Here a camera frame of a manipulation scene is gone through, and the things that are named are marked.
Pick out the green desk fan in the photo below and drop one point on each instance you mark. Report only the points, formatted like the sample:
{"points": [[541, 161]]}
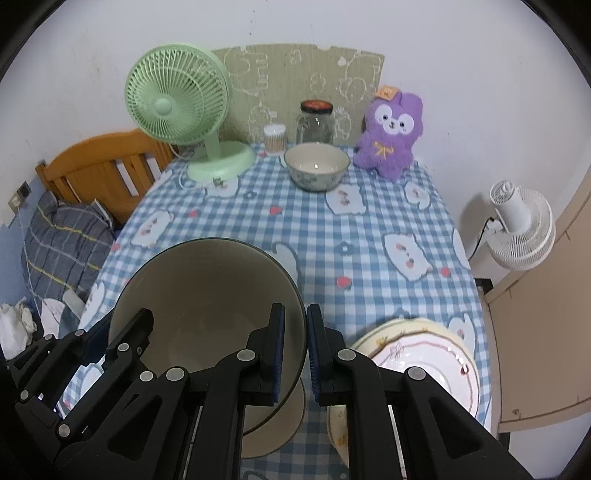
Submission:
{"points": [[175, 106]]}

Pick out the wooden headboard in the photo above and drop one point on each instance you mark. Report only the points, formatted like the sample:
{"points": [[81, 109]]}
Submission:
{"points": [[92, 170]]}

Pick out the purple plush bunny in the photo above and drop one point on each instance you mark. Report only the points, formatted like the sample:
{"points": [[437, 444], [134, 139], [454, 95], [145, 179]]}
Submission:
{"points": [[388, 143]]}

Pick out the white red-rimmed plate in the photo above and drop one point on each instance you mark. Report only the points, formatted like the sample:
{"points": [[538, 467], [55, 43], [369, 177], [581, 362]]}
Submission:
{"points": [[431, 350]]}

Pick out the white standing fan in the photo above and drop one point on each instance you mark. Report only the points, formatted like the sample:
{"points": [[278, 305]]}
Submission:
{"points": [[521, 226]]}

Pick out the white garment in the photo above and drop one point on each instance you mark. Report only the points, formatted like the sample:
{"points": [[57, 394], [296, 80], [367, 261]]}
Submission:
{"points": [[60, 316]]}

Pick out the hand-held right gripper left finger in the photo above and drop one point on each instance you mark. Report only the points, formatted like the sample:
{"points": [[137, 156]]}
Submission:
{"points": [[276, 355]]}

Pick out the grey plaid pillow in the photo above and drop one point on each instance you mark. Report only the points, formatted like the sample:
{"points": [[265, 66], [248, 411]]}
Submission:
{"points": [[64, 244]]}

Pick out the wall socket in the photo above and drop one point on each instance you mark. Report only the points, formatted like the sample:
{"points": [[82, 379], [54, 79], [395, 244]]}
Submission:
{"points": [[19, 197]]}

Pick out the glass jar with dark lid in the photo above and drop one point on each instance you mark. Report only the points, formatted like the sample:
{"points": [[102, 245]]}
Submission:
{"points": [[315, 124]]}

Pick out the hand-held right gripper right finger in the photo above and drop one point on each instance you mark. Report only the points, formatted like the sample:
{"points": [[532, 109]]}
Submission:
{"points": [[315, 355]]}

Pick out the green patterned board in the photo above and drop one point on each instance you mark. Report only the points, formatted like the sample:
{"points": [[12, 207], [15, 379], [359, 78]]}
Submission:
{"points": [[286, 69]]}

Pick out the beige door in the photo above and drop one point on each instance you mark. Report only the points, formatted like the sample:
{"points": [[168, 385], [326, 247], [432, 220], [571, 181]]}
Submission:
{"points": [[545, 323]]}

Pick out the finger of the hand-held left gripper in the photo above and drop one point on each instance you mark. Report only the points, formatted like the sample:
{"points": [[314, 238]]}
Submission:
{"points": [[92, 344], [134, 364]]}

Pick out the blue checked tablecloth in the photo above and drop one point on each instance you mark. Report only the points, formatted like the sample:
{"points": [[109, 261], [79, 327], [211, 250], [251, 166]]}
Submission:
{"points": [[323, 240]]}

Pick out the white crumpled cloth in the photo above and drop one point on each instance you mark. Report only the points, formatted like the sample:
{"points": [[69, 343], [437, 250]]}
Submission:
{"points": [[16, 330]]}

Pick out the cotton swab container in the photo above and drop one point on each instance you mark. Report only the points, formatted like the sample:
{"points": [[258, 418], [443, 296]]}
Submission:
{"points": [[274, 141]]}

